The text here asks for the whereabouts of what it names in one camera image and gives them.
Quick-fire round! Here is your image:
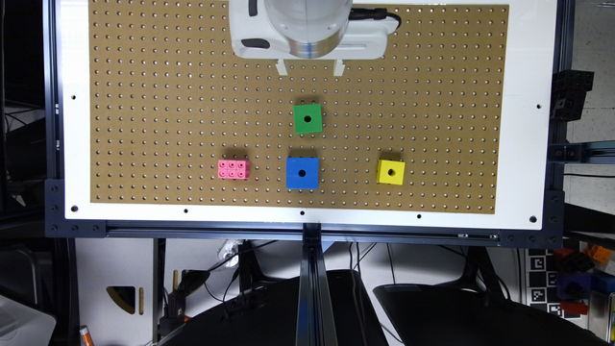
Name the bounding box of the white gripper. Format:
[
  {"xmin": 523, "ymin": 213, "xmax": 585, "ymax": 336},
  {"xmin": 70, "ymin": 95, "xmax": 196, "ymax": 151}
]
[{"xmin": 228, "ymin": 0, "xmax": 400, "ymax": 77}]

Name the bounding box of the pink lego block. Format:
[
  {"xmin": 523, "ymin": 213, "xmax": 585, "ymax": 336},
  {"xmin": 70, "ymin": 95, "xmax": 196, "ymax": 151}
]
[{"xmin": 217, "ymin": 160, "xmax": 250, "ymax": 180}]

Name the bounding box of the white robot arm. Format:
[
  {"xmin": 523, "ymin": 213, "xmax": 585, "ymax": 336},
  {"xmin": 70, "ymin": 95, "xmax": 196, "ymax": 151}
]
[{"xmin": 229, "ymin": 0, "xmax": 402, "ymax": 76}]

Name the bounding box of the black block stack right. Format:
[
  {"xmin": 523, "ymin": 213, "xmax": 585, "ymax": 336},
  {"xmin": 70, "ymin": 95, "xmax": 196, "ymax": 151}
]
[{"xmin": 550, "ymin": 69, "xmax": 595, "ymax": 122}]

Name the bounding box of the colourful block pile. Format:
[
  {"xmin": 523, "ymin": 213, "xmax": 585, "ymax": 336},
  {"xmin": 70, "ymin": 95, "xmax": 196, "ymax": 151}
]
[{"xmin": 553, "ymin": 244, "xmax": 614, "ymax": 316}]

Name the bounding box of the green cube with hole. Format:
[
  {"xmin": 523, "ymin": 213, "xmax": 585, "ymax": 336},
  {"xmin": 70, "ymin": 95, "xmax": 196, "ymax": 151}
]
[{"xmin": 293, "ymin": 104, "xmax": 323, "ymax": 134}]

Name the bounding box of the blue cube with hole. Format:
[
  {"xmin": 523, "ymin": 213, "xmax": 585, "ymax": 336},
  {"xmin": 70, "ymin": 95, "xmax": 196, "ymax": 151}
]
[{"xmin": 286, "ymin": 158, "xmax": 319, "ymax": 189}]

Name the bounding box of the yellow cube with hole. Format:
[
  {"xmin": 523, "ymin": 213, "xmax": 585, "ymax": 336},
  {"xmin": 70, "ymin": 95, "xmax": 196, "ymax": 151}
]
[{"xmin": 376, "ymin": 160, "xmax": 406, "ymax": 185}]

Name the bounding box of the brown pegboard panel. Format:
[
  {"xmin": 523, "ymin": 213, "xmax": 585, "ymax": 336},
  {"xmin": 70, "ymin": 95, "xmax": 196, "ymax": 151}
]
[{"xmin": 89, "ymin": 1, "xmax": 508, "ymax": 213}]

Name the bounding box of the black office chair left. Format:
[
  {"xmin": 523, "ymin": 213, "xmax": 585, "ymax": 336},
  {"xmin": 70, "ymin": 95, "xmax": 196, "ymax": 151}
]
[{"xmin": 160, "ymin": 269, "xmax": 387, "ymax": 346}]

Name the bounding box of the black office chair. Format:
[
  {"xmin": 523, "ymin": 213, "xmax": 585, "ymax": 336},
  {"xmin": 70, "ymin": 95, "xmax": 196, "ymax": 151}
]
[
  {"xmin": 374, "ymin": 284, "xmax": 607, "ymax": 346},
  {"xmin": 160, "ymin": 269, "xmax": 387, "ymax": 346}
]

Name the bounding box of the white cabinet panel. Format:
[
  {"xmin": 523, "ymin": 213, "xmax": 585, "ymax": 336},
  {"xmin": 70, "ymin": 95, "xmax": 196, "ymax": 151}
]
[{"xmin": 75, "ymin": 238, "xmax": 156, "ymax": 346}]

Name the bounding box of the black office chair right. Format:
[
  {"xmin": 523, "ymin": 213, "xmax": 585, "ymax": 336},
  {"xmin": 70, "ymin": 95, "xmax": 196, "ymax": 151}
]
[{"xmin": 374, "ymin": 284, "xmax": 607, "ymax": 346}]

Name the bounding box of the fiducial marker sheet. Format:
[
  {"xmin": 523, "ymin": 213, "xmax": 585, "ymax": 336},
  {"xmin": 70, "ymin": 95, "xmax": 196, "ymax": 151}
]
[{"xmin": 524, "ymin": 249, "xmax": 564, "ymax": 317}]

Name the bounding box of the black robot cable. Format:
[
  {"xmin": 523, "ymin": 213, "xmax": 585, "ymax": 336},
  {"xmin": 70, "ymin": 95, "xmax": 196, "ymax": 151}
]
[{"xmin": 348, "ymin": 7, "xmax": 403, "ymax": 30}]

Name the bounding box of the black aluminium table frame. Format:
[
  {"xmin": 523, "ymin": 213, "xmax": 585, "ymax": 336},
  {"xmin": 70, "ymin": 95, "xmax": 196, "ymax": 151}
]
[{"xmin": 41, "ymin": 0, "xmax": 615, "ymax": 346}]

